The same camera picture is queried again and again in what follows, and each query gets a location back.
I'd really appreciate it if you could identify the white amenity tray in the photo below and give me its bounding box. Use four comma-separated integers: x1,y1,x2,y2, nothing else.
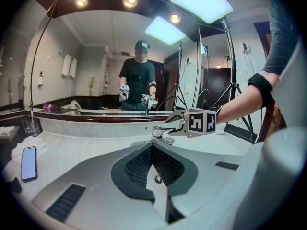
0,125,21,138

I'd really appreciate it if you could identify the dark smartphone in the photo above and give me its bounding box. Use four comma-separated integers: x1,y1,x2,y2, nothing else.
21,146,38,183

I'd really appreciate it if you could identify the white rectangular light panel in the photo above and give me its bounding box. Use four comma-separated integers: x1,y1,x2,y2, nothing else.
170,0,234,24

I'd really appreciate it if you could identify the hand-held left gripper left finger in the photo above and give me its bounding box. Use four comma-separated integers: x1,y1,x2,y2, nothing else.
32,142,156,224

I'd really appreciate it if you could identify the chrome faucet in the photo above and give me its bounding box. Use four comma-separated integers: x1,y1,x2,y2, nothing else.
151,125,177,146

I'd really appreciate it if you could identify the person's right forearm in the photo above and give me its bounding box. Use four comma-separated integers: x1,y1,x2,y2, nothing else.
214,70,281,125

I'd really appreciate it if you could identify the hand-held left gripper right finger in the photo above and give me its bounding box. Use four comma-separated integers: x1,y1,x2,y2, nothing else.
152,142,243,216

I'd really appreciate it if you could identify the white sink basin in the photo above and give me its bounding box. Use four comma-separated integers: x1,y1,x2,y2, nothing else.
146,164,168,191

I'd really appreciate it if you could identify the large wall mirror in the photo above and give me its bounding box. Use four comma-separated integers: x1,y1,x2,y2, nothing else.
30,11,201,112

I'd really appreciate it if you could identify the black folded phone holder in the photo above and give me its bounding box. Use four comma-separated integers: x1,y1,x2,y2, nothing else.
4,177,22,194

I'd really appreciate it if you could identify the clear drinking glass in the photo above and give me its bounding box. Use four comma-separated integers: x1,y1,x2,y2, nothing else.
22,118,33,135
30,118,40,137

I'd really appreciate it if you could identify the small white folded cloth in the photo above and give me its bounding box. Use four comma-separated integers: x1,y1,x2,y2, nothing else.
215,122,226,136

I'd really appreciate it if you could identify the angled side mirror panel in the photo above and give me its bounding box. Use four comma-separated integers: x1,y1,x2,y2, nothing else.
198,24,235,110
0,8,52,112

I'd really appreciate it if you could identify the black armband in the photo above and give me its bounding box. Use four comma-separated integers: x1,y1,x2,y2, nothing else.
248,72,274,110

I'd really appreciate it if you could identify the person's dark shirt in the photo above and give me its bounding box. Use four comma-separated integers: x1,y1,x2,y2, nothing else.
262,0,302,76

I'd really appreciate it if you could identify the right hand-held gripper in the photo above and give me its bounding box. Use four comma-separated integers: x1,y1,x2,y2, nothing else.
165,108,217,138

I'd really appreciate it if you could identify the white folded hand towel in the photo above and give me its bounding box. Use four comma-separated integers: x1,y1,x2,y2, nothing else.
11,137,47,164

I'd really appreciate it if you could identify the black light tripod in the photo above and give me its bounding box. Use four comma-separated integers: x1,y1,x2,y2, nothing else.
208,18,259,145

